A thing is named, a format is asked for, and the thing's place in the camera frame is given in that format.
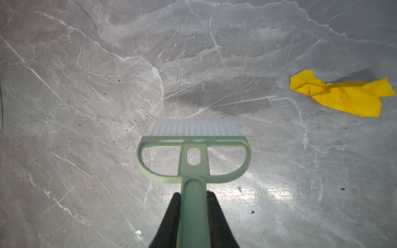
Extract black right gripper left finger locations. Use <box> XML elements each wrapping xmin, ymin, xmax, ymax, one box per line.
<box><xmin>149</xmin><ymin>192</ymin><xmax>181</xmax><ymax>248</ymax></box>

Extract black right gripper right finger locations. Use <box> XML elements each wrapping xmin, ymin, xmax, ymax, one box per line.
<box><xmin>207</xmin><ymin>191</ymin><xmax>240</xmax><ymax>248</ymax></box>

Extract green hand brush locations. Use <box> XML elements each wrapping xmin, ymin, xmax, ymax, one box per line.
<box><xmin>136</xmin><ymin>119</ymin><xmax>252</xmax><ymax>248</ymax></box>

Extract yellow paper scrap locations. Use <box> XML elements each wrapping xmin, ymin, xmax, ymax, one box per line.
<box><xmin>290</xmin><ymin>70</ymin><xmax>396</xmax><ymax>117</ymax></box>

